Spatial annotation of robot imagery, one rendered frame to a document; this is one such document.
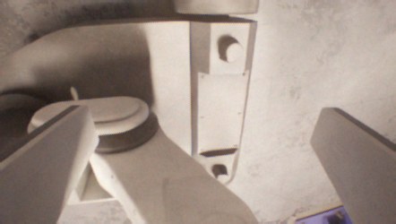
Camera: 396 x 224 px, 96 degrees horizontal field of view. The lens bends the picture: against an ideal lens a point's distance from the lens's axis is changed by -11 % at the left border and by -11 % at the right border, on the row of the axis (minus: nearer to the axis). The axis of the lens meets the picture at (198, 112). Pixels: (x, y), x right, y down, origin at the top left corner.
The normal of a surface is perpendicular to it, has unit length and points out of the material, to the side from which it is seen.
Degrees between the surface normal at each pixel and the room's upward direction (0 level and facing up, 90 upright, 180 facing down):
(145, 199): 90
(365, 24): 0
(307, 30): 0
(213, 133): 0
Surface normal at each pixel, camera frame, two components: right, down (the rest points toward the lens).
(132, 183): 0.00, -0.86
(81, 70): 0.18, 0.50
